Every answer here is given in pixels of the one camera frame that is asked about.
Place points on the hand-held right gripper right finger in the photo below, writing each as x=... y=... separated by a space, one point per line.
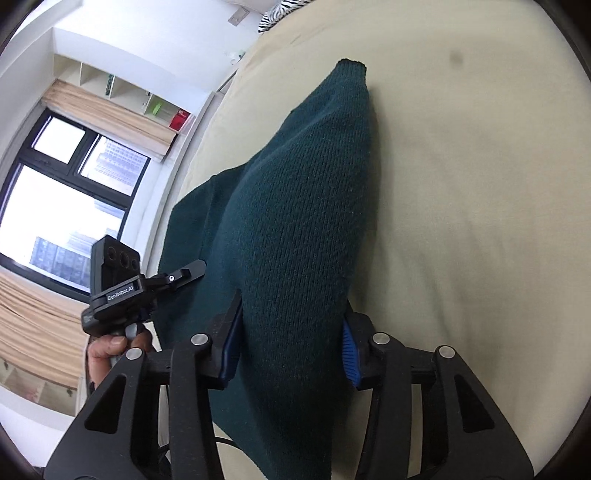
x=351 y=355

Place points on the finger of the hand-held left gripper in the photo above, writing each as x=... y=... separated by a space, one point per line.
x=184 y=272

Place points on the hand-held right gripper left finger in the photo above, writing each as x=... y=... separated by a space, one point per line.
x=233 y=344

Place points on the dark green knit sweater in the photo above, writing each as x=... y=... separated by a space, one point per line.
x=300 y=207

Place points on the person's left hand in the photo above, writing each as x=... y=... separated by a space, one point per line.
x=104 y=351

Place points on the black framed window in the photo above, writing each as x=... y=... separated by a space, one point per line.
x=55 y=207

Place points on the red box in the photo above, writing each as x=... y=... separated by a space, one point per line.
x=179 y=120

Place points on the clear container with green lid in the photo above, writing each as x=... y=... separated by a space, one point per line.
x=158 y=109

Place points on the bed with beige sheet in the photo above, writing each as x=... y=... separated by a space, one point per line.
x=461 y=207

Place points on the white nightstand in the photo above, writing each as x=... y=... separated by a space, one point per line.
x=226 y=83

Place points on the small green shelf item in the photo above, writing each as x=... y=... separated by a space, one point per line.
x=109 y=85

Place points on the small pale bedside object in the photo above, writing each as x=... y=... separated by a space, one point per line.
x=235 y=57

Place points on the zebra print pillow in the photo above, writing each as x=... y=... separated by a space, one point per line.
x=272 y=18

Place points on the white wall shelf unit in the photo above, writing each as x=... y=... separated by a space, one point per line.
x=124 y=90

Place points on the grey wall switch panel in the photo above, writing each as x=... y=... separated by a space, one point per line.
x=238 y=17

